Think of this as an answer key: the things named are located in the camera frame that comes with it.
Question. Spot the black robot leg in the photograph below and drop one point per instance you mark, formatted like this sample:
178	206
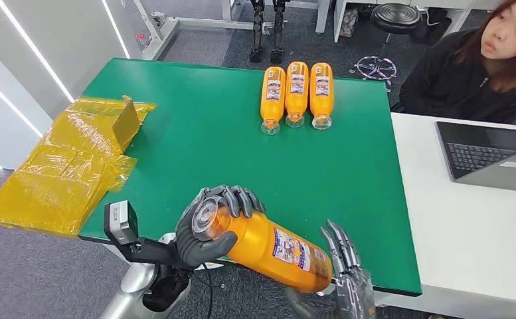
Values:
278	33
257	33

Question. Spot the patterned bag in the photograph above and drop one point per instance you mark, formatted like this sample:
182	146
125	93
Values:
348	23

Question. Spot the white metal gantry frame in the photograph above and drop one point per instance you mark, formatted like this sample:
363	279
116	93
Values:
165	31

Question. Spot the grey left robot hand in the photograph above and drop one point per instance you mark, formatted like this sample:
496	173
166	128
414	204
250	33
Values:
196	251

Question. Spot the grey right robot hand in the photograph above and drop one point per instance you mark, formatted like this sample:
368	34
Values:
354	295

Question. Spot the orange juice bottle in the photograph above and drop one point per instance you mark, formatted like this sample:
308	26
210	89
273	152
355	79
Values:
273	92
296	88
262	251
321	90

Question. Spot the black round stool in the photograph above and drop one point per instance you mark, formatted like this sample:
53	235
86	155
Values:
395	17

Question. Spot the white background desk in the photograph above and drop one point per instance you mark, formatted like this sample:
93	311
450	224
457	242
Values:
416	2

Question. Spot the green table mat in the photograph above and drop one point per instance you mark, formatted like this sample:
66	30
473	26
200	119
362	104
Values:
222	132

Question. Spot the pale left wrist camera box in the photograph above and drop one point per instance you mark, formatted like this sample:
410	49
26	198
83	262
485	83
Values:
121	222

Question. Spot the person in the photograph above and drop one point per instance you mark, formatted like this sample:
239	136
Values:
460	79

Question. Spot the yellow film wrapped cardboard box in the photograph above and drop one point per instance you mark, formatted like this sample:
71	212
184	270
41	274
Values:
70	165

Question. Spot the dark grey laptop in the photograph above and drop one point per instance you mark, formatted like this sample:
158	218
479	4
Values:
477	152

